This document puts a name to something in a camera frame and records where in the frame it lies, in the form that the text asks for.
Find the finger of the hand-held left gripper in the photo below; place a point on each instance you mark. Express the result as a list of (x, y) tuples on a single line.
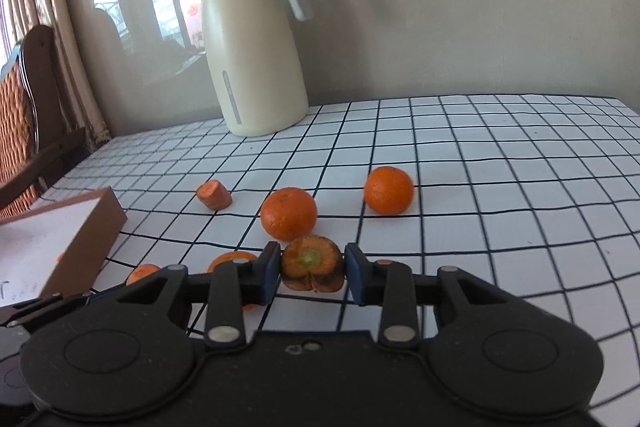
[(35, 311)]

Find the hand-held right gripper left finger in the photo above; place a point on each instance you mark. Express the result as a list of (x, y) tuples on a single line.
[(270, 272)]

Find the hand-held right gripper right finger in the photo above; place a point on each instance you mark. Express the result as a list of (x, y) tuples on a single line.
[(355, 274)]

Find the carrot piece with dark skin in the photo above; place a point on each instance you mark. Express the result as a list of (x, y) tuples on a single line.
[(312, 262)]

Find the brown cardboard box white inside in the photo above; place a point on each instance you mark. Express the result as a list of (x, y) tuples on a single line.
[(85, 247)]

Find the white black-checked tablecloth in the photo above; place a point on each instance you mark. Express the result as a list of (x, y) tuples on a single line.
[(500, 182)]

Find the wooden sofa orange cushions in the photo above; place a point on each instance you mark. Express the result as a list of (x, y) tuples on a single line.
[(20, 117)]

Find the cream thermos jug grey lid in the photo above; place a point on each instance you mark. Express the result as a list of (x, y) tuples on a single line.
[(255, 72)]

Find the beige patterned curtain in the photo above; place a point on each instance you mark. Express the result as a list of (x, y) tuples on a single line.
[(65, 57)]

